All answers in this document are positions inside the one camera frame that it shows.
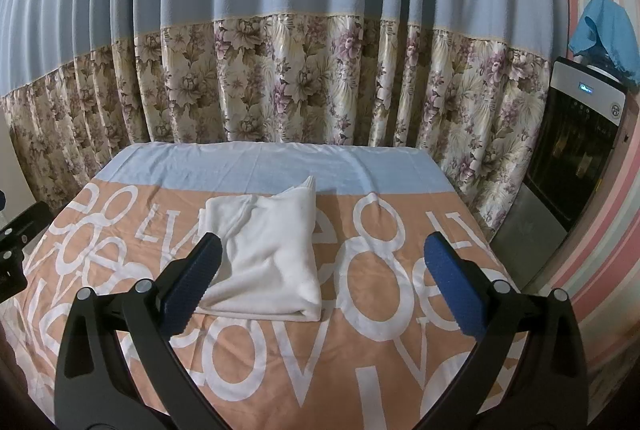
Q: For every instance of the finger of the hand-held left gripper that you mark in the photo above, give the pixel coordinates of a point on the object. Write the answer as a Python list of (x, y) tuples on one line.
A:
[(22, 230), (10, 282)]

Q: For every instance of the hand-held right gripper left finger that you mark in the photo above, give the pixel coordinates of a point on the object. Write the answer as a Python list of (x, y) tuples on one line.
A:
[(192, 290)]

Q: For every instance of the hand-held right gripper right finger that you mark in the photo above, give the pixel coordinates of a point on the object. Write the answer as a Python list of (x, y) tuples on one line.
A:
[(455, 290)]

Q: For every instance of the white knit sweater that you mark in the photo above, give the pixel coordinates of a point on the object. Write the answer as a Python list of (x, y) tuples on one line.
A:
[(275, 255)]

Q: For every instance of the orange and blue printed blanket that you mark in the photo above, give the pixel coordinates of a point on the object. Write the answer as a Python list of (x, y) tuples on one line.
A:
[(390, 360)]

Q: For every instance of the grey water dispenser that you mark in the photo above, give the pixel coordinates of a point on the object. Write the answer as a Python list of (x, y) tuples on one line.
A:
[(565, 154)]

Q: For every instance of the blue cloth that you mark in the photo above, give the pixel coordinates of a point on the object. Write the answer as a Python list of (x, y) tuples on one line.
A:
[(607, 32)]

